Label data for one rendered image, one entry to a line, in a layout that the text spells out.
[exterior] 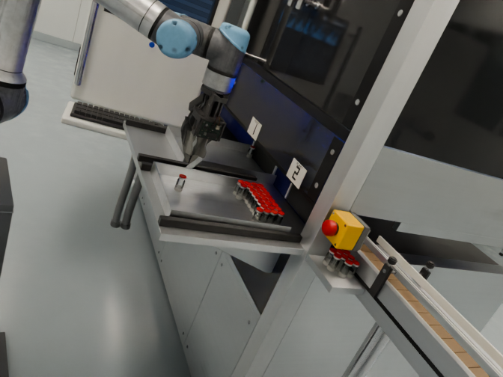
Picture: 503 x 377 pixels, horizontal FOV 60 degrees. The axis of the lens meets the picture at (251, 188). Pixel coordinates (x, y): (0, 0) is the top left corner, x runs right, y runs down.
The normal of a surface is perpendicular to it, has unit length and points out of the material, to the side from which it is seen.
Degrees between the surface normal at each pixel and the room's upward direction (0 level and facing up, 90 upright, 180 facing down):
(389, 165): 90
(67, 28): 90
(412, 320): 90
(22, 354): 0
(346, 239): 90
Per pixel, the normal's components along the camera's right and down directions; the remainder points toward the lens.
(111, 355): 0.36, -0.86
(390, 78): -0.87, -0.16
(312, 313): 0.35, 0.49
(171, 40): -0.04, 0.38
